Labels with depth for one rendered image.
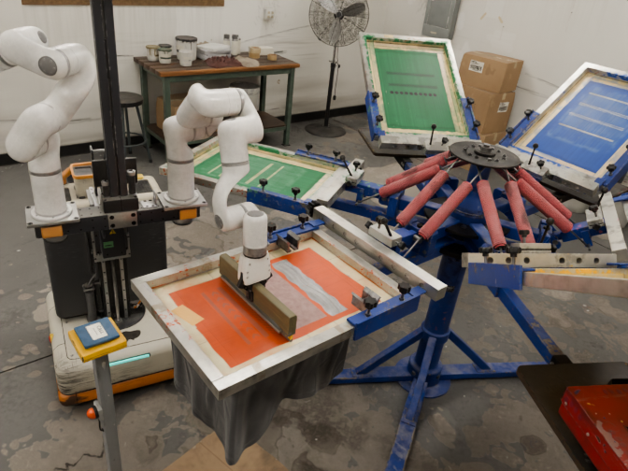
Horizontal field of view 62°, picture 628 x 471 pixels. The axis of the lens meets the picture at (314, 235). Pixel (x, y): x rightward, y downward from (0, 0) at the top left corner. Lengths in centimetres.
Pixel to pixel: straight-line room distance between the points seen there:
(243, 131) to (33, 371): 190
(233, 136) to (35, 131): 56
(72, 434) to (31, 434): 17
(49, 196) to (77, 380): 104
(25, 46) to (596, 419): 174
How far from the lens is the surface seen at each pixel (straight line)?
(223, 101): 166
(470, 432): 288
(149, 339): 269
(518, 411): 309
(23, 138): 177
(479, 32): 636
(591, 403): 154
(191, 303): 179
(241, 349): 162
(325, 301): 183
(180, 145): 191
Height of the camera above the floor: 205
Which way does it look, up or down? 30 degrees down
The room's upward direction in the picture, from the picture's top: 7 degrees clockwise
